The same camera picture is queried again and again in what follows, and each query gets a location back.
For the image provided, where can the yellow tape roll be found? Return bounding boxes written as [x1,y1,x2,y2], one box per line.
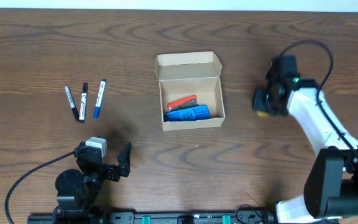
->
[257,111,269,118]

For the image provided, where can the blue white whiteboard marker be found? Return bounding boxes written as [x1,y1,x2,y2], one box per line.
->
[93,79,107,119]

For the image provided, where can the blue plastic block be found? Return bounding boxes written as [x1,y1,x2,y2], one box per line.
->
[164,105,211,122]

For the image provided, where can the red black stapler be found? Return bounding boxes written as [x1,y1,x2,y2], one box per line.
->
[167,95,198,111]

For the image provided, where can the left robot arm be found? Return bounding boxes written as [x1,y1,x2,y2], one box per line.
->
[55,138,132,222]

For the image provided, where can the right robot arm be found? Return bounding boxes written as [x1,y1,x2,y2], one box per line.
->
[252,78,358,223]

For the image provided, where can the black white whiteboard marker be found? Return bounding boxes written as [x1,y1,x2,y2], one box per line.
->
[79,83,88,123]

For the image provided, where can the black sharpie marker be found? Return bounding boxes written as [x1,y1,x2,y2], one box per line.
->
[65,85,79,121]

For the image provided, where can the open cardboard box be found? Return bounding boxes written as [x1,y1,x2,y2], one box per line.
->
[155,51,226,131]

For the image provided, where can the black mounting rail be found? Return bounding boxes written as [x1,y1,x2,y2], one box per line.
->
[27,210,278,224]

